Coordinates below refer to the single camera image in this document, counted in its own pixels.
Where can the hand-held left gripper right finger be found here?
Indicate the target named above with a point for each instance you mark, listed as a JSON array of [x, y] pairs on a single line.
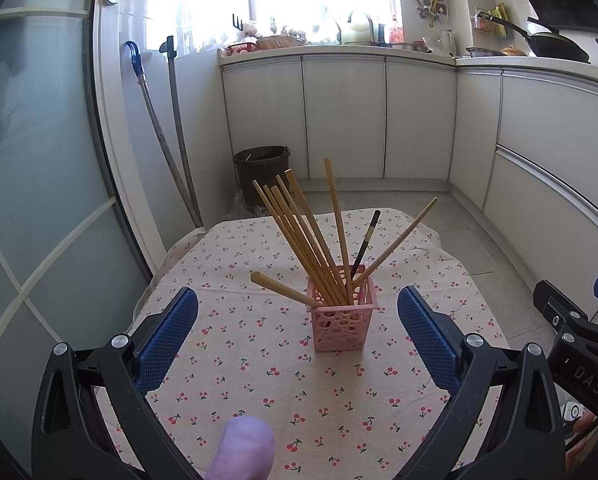
[[424, 340]]

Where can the black chopstick gold band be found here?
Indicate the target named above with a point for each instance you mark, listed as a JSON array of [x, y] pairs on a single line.
[[366, 242]]

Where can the orange round object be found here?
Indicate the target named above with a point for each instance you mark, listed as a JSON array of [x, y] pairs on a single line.
[[514, 51]]

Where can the clear plastic bag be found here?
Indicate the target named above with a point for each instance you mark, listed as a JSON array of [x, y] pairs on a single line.
[[239, 207]]

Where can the pink plastic lattice basket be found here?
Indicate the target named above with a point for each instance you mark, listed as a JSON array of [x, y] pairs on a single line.
[[339, 332]]

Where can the white drawer base cabinet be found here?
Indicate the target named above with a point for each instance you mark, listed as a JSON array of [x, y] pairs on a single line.
[[554, 160]]

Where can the frosted glass sliding door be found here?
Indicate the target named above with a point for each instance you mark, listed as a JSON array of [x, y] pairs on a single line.
[[39, 160]]

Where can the wall spice rack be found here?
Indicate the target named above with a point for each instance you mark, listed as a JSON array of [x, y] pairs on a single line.
[[481, 25]]

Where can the white door base cabinet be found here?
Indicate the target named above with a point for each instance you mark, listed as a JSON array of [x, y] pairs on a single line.
[[344, 120]]

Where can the water heater pipes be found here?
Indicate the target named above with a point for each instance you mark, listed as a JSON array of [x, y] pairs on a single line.
[[429, 5]]

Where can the white electric kettle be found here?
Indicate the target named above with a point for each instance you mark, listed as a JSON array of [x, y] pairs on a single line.
[[446, 44]]

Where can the metal basin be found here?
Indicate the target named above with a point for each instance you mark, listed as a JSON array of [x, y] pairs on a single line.
[[404, 46]]

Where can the wicker basket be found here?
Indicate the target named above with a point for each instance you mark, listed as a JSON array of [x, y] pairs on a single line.
[[279, 42]]

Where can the blue bottle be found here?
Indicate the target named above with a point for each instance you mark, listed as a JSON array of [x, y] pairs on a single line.
[[381, 30]]

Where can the bunch of wooden chopsticks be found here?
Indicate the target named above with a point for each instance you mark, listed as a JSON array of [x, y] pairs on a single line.
[[311, 252]]

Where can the tan bamboo chopstick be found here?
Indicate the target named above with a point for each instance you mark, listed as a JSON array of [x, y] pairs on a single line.
[[284, 289], [399, 238]]

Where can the red bottle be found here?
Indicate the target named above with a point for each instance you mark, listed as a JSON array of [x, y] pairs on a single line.
[[395, 30]]

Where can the red plastic basket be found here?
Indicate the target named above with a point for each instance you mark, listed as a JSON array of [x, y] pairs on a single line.
[[241, 49]]

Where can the cherry print tablecloth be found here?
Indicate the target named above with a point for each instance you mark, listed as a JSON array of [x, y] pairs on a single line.
[[259, 350]]

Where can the brown trash bin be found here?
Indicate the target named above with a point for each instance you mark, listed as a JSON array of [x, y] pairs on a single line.
[[261, 170]]

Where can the chrome faucet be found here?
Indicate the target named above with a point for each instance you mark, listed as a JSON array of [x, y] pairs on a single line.
[[373, 27]]

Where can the white kitchen countertop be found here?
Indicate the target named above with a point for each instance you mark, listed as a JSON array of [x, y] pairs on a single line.
[[489, 63]]

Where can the metal bowl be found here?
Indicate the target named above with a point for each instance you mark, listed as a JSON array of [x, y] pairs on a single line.
[[481, 52]]

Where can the person's left hand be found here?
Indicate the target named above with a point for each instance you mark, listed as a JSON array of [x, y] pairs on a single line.
[[244, 450]]

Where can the yellow bottle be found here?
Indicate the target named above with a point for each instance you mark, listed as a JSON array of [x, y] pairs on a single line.
[[499, 11]]

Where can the black wok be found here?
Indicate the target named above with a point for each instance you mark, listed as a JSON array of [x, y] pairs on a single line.
[[556, 45]]

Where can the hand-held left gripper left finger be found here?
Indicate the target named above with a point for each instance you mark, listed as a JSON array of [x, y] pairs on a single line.
[[166, 340]]

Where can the black wall hooks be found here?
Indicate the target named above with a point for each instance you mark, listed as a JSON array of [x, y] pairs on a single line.
[[237, 22]]

